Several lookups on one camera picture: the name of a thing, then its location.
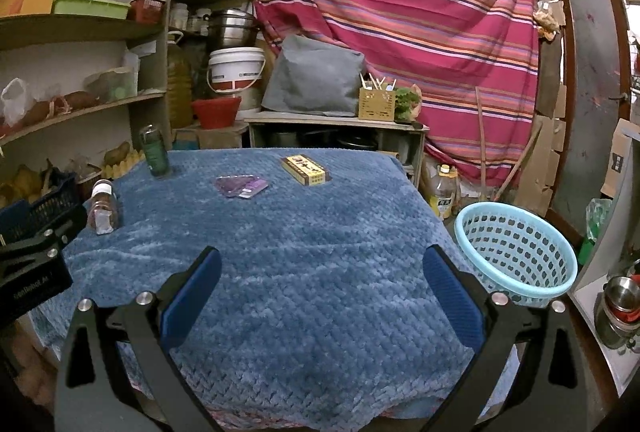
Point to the large cooking oil jug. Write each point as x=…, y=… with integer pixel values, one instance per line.
x=179, y=84

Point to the steel cup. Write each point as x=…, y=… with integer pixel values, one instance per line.
x=617, y=307

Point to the clear purple plastic packet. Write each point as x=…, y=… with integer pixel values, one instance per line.
x=240, y=186

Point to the clear plastic container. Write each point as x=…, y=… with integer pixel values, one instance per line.
x=112, y=84

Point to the white plastic bag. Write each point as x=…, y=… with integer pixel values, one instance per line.
x=14, y=104

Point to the green plastic tray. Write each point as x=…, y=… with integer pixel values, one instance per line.
x=90, y=6

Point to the yellow egg tray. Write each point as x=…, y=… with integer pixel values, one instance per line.
x=120, y=169

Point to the low wooden table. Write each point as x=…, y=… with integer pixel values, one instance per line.
x=330, y=118

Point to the wooden framed door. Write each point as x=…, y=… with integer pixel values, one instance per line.
x=592, y=86

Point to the green leafy vegetable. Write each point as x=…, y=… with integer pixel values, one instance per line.
x=407, y=101

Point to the green plastic bag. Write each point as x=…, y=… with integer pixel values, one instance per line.
x=597, y=222

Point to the orange box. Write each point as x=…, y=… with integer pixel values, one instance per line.
x=25, y=4

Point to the dark blue plastic crate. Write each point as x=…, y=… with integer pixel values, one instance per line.
x=42, y=209

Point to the light blue plastic basket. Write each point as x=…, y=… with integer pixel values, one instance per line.
x=520, y=252

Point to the yellow cardboard box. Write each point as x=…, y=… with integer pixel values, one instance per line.
x=306, y=169

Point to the red plastic basket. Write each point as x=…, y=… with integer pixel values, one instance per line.
x=216, y=112

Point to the white plastic bucket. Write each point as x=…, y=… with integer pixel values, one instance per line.
x=234, y=66

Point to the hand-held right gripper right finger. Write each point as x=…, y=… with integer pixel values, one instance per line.
x=452, y=299

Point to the grey fabric bag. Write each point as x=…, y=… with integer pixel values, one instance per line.
x=312, y=76

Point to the sweet potato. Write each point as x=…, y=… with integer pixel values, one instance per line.
x=37, y=112
x=79, y=100

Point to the pile of yellow potatoes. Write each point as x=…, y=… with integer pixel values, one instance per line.
x=20, y=184

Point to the small clear plastic tub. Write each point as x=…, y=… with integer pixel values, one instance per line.
x=86, y=171

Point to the yellow utensil holder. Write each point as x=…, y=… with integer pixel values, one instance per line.
x=376, y=104

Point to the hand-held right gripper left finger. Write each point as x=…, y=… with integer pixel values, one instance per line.
x=190, y=299

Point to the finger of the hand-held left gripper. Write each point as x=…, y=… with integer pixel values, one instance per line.
x=65, y=224

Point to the red striped hanging cloth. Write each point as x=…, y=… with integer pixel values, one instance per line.
x=400, y=11

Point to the stack of cardboard pieces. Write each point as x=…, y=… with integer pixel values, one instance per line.
x=542, y=156

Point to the wooden stick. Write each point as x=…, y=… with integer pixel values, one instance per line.
x=481, y=136

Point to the small red basket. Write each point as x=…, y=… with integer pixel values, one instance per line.
x=146, y=9

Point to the clear spice bottle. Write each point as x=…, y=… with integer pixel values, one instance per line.
x=102, y=209

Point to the yellow label oil bottle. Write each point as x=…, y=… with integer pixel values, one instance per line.
x=444, y=194

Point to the green glass jar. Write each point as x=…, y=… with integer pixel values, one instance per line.
x=154, y=154

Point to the steel pot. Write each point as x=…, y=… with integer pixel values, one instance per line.
x=232, y=29

